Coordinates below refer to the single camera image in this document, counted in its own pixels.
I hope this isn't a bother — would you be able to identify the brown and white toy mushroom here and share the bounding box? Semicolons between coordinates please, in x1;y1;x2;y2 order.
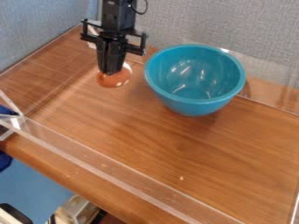
97;63;132;88

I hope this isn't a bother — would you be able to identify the clear acrylic barrier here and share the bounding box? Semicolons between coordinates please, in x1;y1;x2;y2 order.
0;116;242;224
82;20;299;116

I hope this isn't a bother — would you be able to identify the clear acrylic front barrier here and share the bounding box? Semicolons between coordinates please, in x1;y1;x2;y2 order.
0;116;242;224

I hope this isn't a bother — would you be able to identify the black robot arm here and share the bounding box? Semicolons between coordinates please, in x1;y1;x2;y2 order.
80;0;146;75

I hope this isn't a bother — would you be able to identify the clear acrylic left bracket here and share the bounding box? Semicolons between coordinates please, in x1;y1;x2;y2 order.
0;90;24;142

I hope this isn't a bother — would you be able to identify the blue cloth object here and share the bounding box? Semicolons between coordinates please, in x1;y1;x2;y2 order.
0;104;18;172

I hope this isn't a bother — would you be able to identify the blue plastic bowl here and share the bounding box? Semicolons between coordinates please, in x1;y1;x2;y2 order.
144;44;246;116

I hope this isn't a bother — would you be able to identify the black cable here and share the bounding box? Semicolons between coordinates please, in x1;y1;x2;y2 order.
129;0;149;16

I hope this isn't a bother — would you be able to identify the beige box under table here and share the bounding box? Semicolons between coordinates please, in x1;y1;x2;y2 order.
46;195;98;224

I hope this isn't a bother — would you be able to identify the clear acrylic back barrier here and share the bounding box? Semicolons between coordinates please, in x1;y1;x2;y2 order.
82;20;299;116

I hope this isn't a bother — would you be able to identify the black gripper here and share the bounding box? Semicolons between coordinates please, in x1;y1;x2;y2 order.
80;18;148;75

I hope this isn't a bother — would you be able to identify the black and white object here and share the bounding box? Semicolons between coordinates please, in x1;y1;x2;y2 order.
0;203;33;224

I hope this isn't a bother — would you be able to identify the clear acrylic corner bracket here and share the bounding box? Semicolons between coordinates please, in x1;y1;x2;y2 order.
82;19;125;54

